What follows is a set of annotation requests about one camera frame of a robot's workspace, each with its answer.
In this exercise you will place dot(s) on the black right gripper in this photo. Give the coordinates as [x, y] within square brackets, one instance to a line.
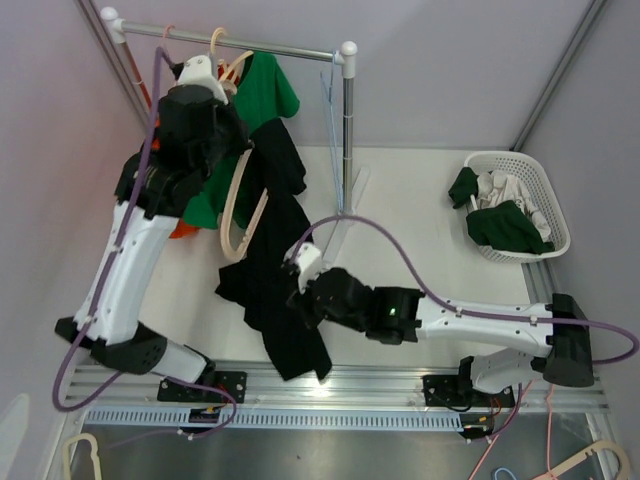
[300, 302]

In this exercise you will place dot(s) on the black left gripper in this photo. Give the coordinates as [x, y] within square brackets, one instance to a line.
[240, 142]

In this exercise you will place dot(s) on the black t shirt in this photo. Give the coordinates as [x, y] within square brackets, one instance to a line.
[259, 283]

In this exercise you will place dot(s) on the light blue wire hanger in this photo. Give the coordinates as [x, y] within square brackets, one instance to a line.
[328, 82]

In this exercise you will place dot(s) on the green and white t shirt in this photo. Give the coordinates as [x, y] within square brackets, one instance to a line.
[506, 218]

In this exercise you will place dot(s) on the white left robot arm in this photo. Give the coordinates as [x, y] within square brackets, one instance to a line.
[192, 133]

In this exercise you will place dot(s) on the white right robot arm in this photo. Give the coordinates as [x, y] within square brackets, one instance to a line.
[559, 354]

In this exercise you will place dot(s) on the bright green t shirt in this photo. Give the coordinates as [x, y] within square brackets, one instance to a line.
[263, 93]

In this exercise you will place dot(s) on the pink hanger on floor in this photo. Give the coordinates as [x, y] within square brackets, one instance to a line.
[491, 443]

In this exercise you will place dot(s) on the blue hanger on floor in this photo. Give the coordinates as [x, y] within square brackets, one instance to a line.
[503, 473]

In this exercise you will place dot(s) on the beige hanger on floor right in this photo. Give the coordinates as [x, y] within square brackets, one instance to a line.
[589, 452]

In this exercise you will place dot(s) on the orange tank top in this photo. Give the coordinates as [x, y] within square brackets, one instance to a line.
[185, 232]

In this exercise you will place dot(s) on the white metal clothes rack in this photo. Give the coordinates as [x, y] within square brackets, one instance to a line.
[354, 181]

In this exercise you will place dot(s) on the white perforated plastic basket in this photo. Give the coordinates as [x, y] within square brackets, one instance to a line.
[534, 177]

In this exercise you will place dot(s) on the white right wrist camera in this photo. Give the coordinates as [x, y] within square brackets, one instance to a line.
[303, 264]

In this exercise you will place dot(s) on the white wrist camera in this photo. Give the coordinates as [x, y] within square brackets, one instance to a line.
[303, 264]
[199, 70]

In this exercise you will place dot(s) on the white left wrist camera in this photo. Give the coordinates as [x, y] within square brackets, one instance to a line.
[199, 70]

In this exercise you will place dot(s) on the aluminium mounting rail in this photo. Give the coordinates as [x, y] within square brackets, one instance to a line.
[346, 388]

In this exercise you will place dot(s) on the pink wire hanger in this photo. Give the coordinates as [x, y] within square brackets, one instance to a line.
[167, 31]

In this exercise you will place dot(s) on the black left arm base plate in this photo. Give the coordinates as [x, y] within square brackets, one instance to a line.
[233, 383]

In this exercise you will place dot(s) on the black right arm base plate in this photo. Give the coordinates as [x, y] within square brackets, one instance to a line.
[453, 393]

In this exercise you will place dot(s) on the white slotted cable duct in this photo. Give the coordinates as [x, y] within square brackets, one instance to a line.
[412, 420]

